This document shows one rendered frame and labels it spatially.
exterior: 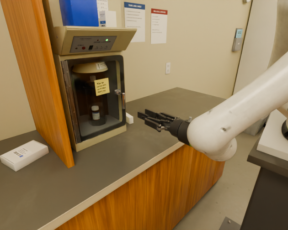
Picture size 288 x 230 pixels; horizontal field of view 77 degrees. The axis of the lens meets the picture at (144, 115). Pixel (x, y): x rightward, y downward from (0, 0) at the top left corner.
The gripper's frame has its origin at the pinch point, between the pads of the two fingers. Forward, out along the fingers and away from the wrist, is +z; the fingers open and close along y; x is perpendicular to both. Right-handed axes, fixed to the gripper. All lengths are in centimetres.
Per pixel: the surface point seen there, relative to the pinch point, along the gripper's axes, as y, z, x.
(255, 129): -245, 6, 97
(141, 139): -6.0, 10.3, 20.1
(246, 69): -285, 51, 15
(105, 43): 8.7, 16.8, -30.5
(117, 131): 0.4, 23.6, 18.0
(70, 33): 25.3, 12.9, -34.2
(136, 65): -53, 66, -11
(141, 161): 7.2, -4.2, 20.5
